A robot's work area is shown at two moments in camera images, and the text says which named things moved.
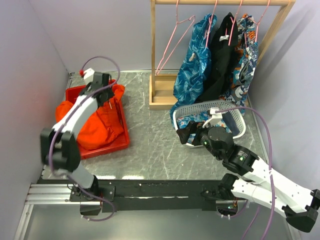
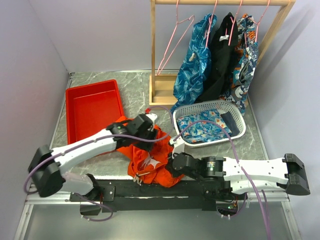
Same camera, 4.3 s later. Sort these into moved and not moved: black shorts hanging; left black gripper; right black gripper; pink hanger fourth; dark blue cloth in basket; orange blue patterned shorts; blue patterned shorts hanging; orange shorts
Moved: orange shorts; right black gripper; left black gripper
Not moved: dark blue cloth in basket; black shorts hanging; orange blue patterned shorts; blue patterned shorts hanging; pink hanger fourth
